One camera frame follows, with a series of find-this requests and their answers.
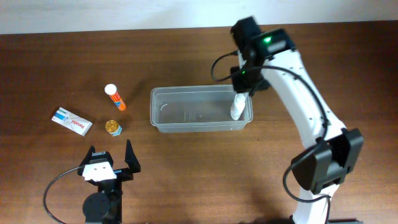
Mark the white squeeze bottle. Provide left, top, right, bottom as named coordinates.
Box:
left=230, top=92, right=249, bottom=121

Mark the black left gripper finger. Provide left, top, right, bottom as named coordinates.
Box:
left=124, top=139, right=141, bottom=173
left=80, top=146, right=95, bottom=166

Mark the white Panadol box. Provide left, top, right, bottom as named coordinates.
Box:
left=52, top=107, right=93, bottom=136

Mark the orange tube white cap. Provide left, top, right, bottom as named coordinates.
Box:
left=104, top=83, right=126, bottom=111

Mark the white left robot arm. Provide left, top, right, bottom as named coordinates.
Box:
left=77, top=140, right=141, bottom=224

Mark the clear plastic container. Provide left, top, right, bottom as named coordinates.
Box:
left=150, top=85, right=253, bottom=133

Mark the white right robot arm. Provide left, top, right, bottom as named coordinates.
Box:
left=230, top=17, right=364, bottom=223

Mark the small jar gold lid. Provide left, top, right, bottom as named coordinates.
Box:
left=105, top=120, right=122, bottom=136

